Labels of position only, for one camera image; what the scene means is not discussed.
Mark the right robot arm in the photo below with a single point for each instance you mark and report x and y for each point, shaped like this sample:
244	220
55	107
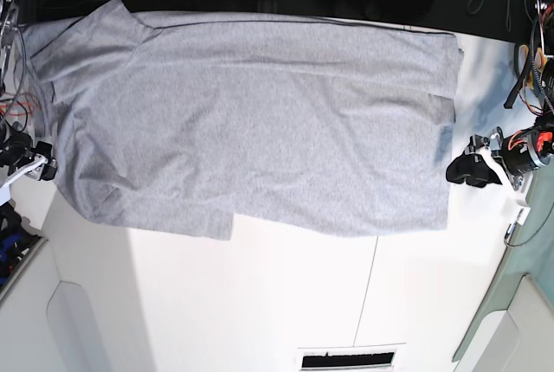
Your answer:
20	109

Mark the grey t-shirt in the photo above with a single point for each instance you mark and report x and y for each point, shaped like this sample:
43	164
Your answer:
176	122

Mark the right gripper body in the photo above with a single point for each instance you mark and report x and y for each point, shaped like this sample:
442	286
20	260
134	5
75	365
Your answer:
18	149

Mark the bin with blue items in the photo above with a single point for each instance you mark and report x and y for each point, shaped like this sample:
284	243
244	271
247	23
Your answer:
18	247

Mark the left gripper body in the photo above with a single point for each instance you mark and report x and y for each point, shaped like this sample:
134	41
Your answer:
520	153

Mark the orange handled scissors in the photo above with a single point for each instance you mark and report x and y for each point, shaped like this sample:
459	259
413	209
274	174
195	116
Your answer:
520	58

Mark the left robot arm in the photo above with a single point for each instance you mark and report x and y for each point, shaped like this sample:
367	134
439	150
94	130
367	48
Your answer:
534	90

